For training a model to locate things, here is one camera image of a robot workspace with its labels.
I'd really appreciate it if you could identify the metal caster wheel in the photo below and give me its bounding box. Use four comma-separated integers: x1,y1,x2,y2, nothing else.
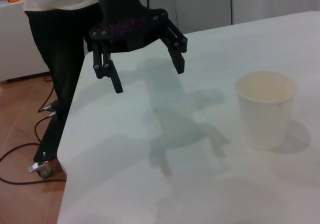
28,159,54,179

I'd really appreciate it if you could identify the grey tall cabinet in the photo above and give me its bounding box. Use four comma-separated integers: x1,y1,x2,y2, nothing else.
147,0,232,34

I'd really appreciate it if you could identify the person in white shirt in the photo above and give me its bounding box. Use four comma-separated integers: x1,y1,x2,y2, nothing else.
18,0,107,121

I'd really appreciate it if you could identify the white paper cup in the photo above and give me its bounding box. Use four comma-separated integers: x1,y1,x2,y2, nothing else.
234,70,299,151

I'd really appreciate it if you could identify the white low cabinet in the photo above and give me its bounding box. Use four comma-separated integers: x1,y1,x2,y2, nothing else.
0,0,51,83

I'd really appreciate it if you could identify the long black floor cable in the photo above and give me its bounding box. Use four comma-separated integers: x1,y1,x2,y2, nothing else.
0,143,67,186

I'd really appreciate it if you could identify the black stand base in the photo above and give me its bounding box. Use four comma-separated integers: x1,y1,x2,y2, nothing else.
33,97,67,163

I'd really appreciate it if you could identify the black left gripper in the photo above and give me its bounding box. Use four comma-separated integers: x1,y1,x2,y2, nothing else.
88,0,189,94

